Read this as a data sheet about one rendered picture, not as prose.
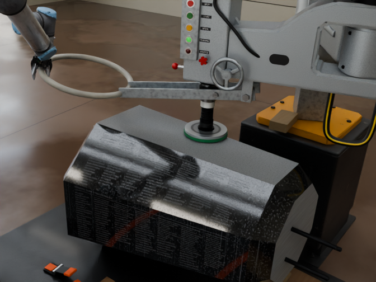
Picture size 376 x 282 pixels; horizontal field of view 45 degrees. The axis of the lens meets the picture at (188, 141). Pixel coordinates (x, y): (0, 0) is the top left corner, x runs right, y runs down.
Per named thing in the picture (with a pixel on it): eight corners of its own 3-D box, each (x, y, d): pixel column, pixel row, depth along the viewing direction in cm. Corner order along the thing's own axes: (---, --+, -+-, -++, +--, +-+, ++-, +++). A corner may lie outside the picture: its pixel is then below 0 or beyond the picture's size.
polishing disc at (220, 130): (182, 137, 221) (182, 135, 221) (187, 120, 240) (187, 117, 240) (225, 141, 219) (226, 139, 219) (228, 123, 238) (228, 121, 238)
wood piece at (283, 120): (280, 117, 267) (281, 108, 265) (297, 121, 263) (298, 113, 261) (268, 128, 251) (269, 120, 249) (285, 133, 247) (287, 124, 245)
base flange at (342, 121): (289, 99, 306) (290, 93, 303) (362, 120, 280) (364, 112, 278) (252, 121, 270) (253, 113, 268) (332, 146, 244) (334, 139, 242)
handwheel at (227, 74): (246, 87, 206) (250, 55, 200) (241, 94, 198) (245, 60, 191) (214, 82, 210) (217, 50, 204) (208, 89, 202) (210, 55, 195)
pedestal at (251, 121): (270, 185, 349) (283, 93, 316) (356, 219, 314) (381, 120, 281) (222, 224, 301) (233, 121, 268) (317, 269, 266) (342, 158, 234)
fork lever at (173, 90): (261, 90, 222) (261, 80, 220) (253, 103, 205) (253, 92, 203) (132, 88, 245) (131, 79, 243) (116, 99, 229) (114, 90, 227)
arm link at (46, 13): (31, 5, 214) (47, 4, 222) (29, 31, 220) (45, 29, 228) (45, 13, 210) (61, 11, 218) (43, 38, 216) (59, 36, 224)
